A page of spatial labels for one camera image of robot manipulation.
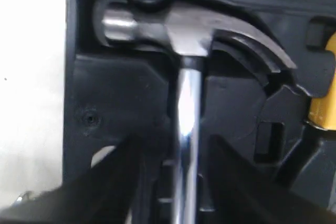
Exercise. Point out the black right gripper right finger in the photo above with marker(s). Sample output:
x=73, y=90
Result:
x=241, y=194

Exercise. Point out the claw hammer black grip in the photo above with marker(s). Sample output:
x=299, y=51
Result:
x=189, y=31

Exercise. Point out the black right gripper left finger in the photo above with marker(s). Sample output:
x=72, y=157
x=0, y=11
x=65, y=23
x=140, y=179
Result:
x=123, y=183

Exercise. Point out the black plastic tool case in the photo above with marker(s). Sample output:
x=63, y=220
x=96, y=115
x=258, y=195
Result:
x=116, y=89

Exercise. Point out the yellow measuring tape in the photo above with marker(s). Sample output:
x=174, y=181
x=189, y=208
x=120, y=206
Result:
x=321, y=113

